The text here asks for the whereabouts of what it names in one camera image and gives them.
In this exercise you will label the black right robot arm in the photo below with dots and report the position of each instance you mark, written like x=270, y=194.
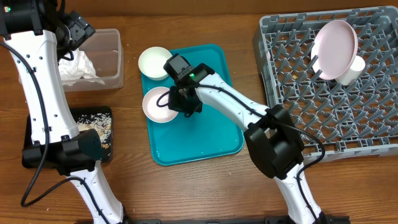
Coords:
x=275, y=144

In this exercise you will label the large white plate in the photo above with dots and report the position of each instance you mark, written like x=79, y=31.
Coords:
x=334, y=50

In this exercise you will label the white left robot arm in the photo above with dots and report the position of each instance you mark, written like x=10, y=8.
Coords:
x=38, y=34

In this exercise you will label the black tray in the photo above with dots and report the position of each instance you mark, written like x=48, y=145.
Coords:
x=107, y=153

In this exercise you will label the grey dishwasher rack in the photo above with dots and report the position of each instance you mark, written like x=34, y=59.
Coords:
x=355, y=120

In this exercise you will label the clear plastic bin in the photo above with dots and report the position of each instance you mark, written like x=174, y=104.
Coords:
x=103, y=51

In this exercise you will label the white paper cup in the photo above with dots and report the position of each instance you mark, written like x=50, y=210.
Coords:
x=353, y=72

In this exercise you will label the white bowl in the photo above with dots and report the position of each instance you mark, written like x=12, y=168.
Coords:
x=151, y=63

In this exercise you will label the rice and peanuts pile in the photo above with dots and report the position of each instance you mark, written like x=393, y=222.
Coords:
x=101, y=122

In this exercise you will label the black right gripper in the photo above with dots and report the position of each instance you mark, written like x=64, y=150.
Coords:
x=173, y=102

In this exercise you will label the white napkin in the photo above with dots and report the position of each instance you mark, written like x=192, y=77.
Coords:
x=81, y=67

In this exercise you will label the pink bowl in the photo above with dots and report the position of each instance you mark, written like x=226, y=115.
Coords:
x=152, y=111

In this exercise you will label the teal serving tray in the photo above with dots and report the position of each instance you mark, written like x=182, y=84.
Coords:
x=204, y=135

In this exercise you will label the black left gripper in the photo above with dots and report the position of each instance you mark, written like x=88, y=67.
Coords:
x=61, y=54

